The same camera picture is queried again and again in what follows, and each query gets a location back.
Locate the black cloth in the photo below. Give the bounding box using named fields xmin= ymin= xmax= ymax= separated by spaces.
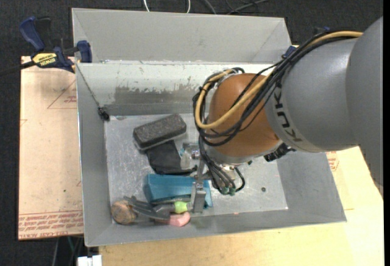
xmin=146 ymin=140 xmax=197 ymax=176

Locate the pink soft piece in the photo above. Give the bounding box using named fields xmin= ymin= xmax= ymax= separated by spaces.
xmin=168 ymin=211 xmax=191 ymax=228

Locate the brown cardboard board red print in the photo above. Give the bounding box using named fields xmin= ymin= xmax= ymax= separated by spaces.
xmin=18 ymin=56 xmax=85 ymax=241

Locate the brown round ball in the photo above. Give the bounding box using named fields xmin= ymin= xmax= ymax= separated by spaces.
xmin=110 ymin=199 xmax=137 ymax=225

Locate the grey forked tool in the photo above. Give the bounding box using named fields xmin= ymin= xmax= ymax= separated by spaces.
xmin=123 ymin=196 xmax=176 ymax=223

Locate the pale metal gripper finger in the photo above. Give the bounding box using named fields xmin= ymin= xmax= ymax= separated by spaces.
xmin=191 ymin=182 xmax=208 ymax=214
xmin=180 ymin=142 xmax=200 ymax=170

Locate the blue box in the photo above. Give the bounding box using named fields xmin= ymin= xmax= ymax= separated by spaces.
xmin=143 ymin=173 xmax=213 ymax=209

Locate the dark grey foam block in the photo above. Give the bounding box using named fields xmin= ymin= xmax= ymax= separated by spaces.
xmin=132 ymin=113 xmax=187 ymax=152

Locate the black cylinder on white bracket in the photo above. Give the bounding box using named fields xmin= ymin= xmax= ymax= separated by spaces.
xmin=263 ymin=142 xmax=297 ymax=163

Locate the grey metal bin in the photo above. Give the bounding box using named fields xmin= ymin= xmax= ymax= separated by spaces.
xmin=71 ymin=7 xmax=347 ymax=247

